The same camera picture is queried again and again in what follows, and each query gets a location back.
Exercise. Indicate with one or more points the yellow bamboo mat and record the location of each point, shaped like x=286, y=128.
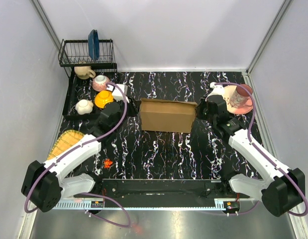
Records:
x=66, y=140

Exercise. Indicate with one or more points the pink patterned bowl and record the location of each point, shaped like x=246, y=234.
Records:
x=99, y=83

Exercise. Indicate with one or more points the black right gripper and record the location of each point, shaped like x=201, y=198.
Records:
x=199, y=109

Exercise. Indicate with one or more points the pink patterned mug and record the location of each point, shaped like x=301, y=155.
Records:
x=240, y=96

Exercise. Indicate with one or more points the black dish rack tray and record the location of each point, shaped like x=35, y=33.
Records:
x=75, y=55

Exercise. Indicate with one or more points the orange red small toy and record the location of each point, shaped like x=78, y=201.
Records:
x=107, y=164

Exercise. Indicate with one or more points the blue plate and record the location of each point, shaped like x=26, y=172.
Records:
x=93, y=45

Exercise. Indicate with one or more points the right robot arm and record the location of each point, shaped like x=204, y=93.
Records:
x=280, y=188

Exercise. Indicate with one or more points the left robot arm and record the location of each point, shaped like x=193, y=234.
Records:
x=45, y=184

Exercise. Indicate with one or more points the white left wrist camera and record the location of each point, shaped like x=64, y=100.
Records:
x=117, y=91

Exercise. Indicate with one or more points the yellow ribbed bowl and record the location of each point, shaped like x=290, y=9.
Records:
x=102, y=98

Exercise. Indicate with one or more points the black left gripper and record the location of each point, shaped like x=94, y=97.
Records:
x=134, y=106

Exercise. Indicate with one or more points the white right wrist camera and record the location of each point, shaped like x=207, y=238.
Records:
x=216, y=90

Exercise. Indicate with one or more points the brown cardboard box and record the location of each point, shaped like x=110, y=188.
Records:
x=167, y=116

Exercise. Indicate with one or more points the cream pink floral plate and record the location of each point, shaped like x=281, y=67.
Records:
x=241, y=111

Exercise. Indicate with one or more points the white flower-shaped bowl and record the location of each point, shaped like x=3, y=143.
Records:
x=84, y=107

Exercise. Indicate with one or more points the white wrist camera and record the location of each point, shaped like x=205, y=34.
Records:
x=216, y=90
x=117, y=91

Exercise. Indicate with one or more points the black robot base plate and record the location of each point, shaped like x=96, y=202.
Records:
x=158, y=194

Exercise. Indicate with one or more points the cream ceramic mug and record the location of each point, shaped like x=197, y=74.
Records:
x=84, y=72

